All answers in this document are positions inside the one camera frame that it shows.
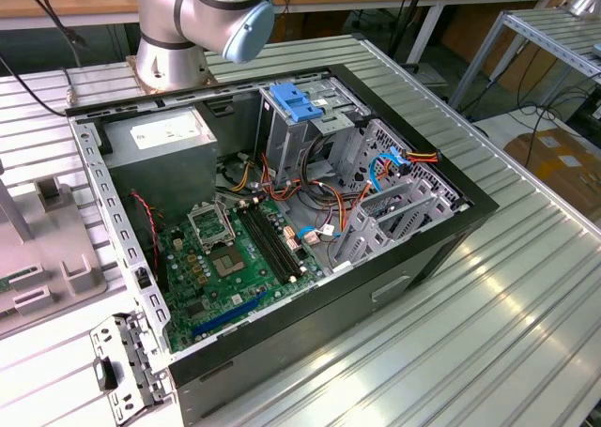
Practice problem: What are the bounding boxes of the blue data wire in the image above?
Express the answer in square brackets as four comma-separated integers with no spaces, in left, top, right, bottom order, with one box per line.
[368,147,414,193]

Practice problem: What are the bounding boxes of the orange black wire bundle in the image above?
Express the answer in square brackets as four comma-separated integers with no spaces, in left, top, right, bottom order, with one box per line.
[255,135,377,240]

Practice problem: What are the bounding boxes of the blue expansion slot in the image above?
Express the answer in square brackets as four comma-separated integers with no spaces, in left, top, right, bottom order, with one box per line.
[191,289,269,340]

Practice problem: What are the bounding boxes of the black open PC case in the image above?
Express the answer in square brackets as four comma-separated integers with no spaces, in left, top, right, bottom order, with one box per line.
[64,63,500,427]

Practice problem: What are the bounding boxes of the brown cardboard box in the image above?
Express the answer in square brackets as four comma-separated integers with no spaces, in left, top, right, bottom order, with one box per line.
[504,126,601,221]

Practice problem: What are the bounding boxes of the yellow black power wires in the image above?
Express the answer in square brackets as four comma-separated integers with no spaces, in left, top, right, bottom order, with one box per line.
[218,152,259,196]

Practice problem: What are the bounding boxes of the black RAM slot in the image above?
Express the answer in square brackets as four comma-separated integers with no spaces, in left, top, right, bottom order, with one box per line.
[236,205,292,285]
[251,201,304,278]

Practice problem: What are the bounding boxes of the green motherboard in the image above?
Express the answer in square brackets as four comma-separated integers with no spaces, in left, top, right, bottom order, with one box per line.
[154,196,325,353]

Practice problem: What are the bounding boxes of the blue plastic bay latch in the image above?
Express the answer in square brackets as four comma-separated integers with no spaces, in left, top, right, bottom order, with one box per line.
[270,83,325,124]

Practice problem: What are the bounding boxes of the black cable with metal plug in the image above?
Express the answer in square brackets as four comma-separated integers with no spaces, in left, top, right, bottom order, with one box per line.
[0,0,90,118]

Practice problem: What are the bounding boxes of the metal disk bay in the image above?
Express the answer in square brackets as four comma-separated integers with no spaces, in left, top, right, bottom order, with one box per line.
[328,177,459,278]

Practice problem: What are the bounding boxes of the metal socket cover frame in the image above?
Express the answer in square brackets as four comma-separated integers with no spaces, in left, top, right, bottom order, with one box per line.
[186,200,236,254]

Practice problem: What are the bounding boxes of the red yellow power wire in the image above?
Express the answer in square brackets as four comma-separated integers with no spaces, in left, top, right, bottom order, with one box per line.
[404,148,440,165]

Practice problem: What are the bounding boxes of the grey parts rack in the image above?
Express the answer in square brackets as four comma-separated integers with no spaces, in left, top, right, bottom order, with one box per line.
[0,161,112,339]

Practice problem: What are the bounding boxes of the metal slat side table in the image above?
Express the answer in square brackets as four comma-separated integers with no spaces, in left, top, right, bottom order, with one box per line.
[450,7,601,114]

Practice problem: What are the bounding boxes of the grey power supply unit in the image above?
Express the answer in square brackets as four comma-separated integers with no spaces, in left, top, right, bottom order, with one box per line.
[100,106,220,217]

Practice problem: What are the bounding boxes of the red black twisted wire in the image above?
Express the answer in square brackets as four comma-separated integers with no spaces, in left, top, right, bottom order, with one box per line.
[129,190,163,271]

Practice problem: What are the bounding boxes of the green RAM stick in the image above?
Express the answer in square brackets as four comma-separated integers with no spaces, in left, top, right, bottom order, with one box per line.
[0,266,39,293]

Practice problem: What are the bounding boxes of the metal optical drive cage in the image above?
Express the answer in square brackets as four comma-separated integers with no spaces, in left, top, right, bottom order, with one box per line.
[256,77,372,187]

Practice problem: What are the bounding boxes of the metal slot retention bracket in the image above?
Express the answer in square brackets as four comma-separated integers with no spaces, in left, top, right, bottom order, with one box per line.
[88,312,173,423]

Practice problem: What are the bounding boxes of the CPU socket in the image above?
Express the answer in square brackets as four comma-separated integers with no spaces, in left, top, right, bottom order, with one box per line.
[208,244,249,279]

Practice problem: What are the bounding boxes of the short blue wire white plug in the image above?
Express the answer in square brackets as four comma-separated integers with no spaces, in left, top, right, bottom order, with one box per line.
[298,224,342,248]

